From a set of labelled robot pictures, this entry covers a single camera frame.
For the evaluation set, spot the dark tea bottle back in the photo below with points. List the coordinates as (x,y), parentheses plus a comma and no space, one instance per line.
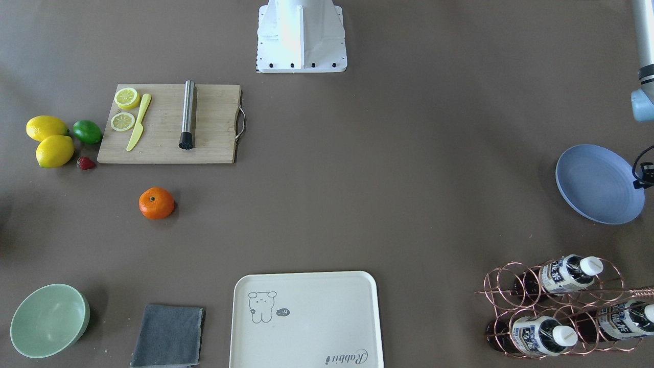
(621,321)

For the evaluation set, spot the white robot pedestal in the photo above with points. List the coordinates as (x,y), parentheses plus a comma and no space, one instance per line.
(301,37)

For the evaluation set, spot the red strawberry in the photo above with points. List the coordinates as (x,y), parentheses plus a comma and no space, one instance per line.
(85,163)

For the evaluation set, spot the steel muddler black tip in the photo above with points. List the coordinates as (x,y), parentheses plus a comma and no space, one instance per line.
(187,134)

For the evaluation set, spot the wooden cutting board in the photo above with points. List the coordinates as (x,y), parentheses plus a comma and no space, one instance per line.
(215,128)

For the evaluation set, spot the dark tea bottle front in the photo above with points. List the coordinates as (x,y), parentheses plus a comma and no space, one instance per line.
(530,335)

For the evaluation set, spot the lemon slice far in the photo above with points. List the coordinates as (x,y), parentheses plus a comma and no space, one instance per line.
(122,122)

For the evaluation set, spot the dark tea bottle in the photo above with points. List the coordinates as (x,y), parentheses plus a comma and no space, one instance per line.
(530,335)
(621,321)
(567,274)

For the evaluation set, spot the yellow plastic knife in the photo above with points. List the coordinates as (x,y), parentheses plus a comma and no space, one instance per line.
(138,128)

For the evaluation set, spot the lemon slice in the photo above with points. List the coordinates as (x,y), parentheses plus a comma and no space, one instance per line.
(122,122)
(127,98)

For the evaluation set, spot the green bowl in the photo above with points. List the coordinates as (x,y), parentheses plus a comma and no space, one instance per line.
(49,320)

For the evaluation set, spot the orange mandarin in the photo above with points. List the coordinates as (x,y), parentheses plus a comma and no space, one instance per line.
(156,203)

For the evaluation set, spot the copper wire bottle rack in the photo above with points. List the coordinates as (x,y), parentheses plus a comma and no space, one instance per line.
(504,287)

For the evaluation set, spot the lemon slice near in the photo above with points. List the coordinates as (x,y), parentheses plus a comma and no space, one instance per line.
(127,98)

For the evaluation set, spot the dark tea bottle middle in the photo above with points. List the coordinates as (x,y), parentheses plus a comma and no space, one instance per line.
(567,274)

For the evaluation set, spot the blue round plate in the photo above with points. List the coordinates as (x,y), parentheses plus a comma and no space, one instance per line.
(598,184)

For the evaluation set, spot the cream rabbit tray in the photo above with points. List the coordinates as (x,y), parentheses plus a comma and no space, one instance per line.
(308,319)

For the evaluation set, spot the grey folded cloth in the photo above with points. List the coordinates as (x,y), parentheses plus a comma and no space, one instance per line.
(169,337)

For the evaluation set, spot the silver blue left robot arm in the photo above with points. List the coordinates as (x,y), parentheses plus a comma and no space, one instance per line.
(642,99)

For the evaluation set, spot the green lime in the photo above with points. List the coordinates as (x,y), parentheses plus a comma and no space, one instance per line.
(87,132)

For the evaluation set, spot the yellow lemon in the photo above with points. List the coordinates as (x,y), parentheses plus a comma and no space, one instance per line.
(40,127)
(55,151)

